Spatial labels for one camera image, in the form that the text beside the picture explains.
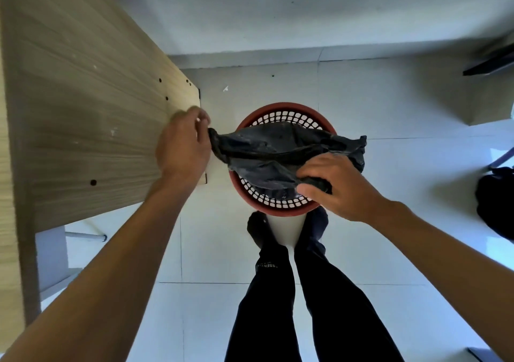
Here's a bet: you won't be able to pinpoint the dark grey flat board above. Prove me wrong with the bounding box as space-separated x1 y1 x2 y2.
467 346 505 362

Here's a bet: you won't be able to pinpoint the grey metal furniture leg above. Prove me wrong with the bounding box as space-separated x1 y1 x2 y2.
64 231 108 243

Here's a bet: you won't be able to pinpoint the person's left forearm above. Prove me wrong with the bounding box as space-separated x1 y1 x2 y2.
0 177 198 362

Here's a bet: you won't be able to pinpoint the person's right forearm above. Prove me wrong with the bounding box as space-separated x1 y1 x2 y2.
367 199 514 362

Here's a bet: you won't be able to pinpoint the red plastic mesh bin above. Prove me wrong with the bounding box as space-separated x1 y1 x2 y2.
229 102 338 218

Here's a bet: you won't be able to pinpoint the person's right hand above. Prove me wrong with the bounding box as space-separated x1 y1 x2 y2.
295 152 389 225

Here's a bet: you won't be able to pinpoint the person's left hand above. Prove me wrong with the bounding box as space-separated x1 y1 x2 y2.
155 106 213 193

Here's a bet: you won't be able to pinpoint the black flat panel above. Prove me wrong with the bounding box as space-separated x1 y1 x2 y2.
462 48 514 77

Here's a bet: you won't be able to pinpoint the black backpack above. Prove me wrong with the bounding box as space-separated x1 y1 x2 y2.
475 166 514 242

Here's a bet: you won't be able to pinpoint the black plastic trash bag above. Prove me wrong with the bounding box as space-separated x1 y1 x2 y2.
207 121 368 201

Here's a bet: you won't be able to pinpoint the light wooden desk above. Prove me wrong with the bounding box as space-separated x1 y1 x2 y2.
0 0 208 334

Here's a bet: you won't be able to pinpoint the person's black trousers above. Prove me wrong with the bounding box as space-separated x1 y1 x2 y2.
224 207 405 362

